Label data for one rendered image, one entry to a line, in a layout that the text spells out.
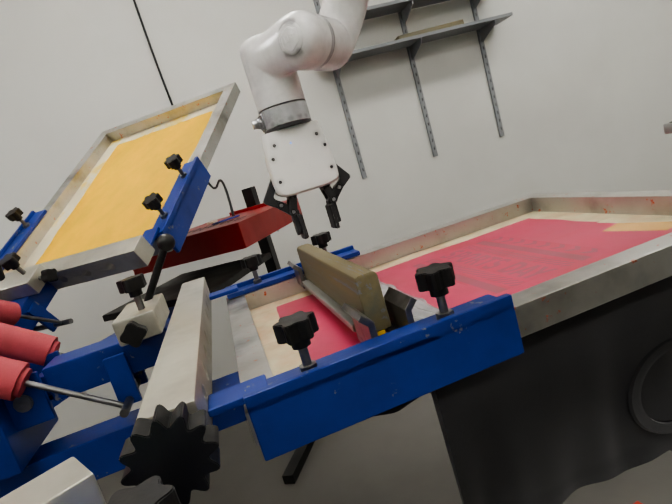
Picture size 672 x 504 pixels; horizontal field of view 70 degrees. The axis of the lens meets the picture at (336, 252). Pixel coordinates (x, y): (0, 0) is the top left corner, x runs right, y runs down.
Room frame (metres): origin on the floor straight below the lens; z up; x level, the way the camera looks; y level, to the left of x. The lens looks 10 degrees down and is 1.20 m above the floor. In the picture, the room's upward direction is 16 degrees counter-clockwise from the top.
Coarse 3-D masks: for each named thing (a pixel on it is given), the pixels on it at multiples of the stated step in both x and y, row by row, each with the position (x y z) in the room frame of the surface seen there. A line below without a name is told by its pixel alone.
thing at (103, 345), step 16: (160, 336) 0.67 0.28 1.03; (80, 352) 0.67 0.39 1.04; (96, 352) 0.65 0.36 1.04; (112, 352) 0.66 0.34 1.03; (128, 352) 0.66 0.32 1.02; (144, 352) 0.67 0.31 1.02; (48, 368) 0.64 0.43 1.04; (64, 368) 0.64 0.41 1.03; (80, 368) 0.65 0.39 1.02; (96, 368) 0.65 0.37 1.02; (144, 368) 0.66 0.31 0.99; (48, 384) 0.64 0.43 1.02; (64, 384) 0.64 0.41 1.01; (80, 384) 0.65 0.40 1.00; (96, 384) 0.65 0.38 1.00
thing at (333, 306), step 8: (312, 288) 0.84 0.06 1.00; (320, 296) 0.77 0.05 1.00; (328, 296) 0.75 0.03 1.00; (328, 304) 0.71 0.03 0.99; (336, 304) 0.70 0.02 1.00; (336, 312) 0.66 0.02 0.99; (344, 312) 0.65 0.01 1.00; (344, 320) 0.62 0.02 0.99; (352, 320) 0.60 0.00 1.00; (352, 328) 0.59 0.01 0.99
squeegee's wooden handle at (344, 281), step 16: (304, 256) 0.88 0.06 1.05; (320, 256) 0.77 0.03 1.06; (336, 256) 0.73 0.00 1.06; (304, 272) 0.94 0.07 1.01; (320, 272) 0.77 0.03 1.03; (336, 272) 0.65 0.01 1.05; (352, 272) 0.59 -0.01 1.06; (368, 272) 0.57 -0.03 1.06; (320, 288) 0.81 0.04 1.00; (336, 288) 0.68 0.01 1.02; (352, 288) 0.58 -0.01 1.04; (368, 288) 0.56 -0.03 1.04; (352, 304) 0.61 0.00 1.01; (368, 304) 0.56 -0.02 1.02; (384, 304) 0.56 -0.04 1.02; (384, 320) 0.56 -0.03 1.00
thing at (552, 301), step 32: (576, 192) 1.03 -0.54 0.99; (608, 192) 0.94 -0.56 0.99; (640, 192) 0.86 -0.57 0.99; (448, 224) 1.09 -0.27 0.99; (480, 224) 1.10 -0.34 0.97; (384, 256) 1.05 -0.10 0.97; (640, 256) 0.54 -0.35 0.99; (288, 288) 1.00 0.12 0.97; (544, 288) 0.53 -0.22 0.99; (576, 288) 0.52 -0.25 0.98; (608, 288) 0.53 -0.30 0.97; (640, 288) 0.54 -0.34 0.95; (544, 320) 0.51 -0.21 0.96; (256, 352) 0.60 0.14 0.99
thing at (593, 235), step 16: (592, 224) 0.87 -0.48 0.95; (608, 224) 0.84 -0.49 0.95; (560, 240) 0.82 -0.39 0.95; (576, 240) 0.80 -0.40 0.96; (592, 240) 0.77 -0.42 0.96; (608, 240) 0.75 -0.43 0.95; (624, 240) 0.72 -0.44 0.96; (640, 240) 0.70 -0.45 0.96; (608, 256) 0.67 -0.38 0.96; (560, 272) 0.67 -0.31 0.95; (448, 288) 0.74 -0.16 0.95; (464, 288) 0.72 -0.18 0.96; (512, 288) 0.66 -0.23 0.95; (432, 304) 0.69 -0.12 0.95; (448, 304) 0.67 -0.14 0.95; (336, 320) 0.75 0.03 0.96; (320, 336) 0.69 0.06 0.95; (336, 336) 0.67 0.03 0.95; (352, 336) 0.65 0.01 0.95; (320, 352) 0.63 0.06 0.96
